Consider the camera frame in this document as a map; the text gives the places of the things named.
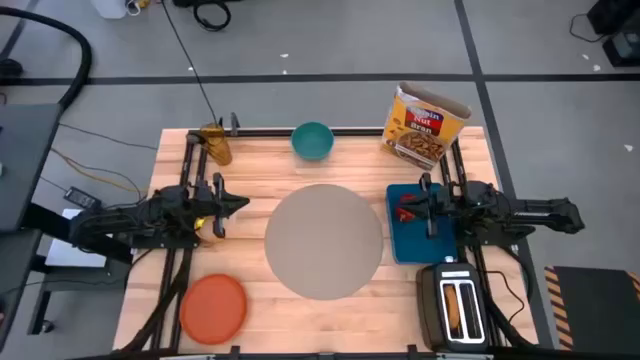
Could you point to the white flat board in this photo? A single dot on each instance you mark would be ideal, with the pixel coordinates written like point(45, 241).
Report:
point(70, 250)

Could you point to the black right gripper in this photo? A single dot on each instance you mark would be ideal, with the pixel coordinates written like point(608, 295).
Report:
point(429, 227)

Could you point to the yellow raisin bran cereal box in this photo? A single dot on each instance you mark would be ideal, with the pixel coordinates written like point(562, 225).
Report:
point(420, 132)

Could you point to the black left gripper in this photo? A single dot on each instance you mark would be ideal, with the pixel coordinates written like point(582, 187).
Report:
point(219, 225)

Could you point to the amber faceted drinking glass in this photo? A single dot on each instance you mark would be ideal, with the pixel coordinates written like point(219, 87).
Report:
point(217, 147)

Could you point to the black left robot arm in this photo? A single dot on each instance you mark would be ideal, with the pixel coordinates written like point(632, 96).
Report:
point(145, 215)

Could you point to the white container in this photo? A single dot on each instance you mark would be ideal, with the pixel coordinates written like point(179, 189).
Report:
point(107, 7)

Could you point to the blue plastic bin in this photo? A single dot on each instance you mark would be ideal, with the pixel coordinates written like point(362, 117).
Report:
point(415, 245)

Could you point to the teal bowl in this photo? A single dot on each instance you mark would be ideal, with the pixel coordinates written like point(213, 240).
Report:
point(312, 141)

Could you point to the black two-slot toaster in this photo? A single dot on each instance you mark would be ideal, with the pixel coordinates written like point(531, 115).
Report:
point(430, 310)

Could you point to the black equipment case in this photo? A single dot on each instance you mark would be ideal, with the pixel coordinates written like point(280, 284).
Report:
point(620, 30)

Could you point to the black wheeled stand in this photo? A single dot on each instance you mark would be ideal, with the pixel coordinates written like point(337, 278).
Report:
point(75, 280)

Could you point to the grey desk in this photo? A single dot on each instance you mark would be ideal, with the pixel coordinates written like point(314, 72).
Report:
point(25, 165)

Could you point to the red yellow apple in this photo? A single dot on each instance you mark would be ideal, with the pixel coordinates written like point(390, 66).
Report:
point(405, 215)

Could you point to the orange plate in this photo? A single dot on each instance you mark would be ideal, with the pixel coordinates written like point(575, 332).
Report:
point(213, 310)

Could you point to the black power adapter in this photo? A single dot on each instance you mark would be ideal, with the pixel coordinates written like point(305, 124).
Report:
point(83, 198)

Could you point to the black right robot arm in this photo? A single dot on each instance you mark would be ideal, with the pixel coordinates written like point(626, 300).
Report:
point(505, 212)

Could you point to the black hazard-striped mat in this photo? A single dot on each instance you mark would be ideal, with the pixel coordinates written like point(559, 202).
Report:
point(595, 305)

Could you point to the toast slice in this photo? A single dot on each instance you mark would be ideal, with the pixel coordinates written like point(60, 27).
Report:
point(452, 307)

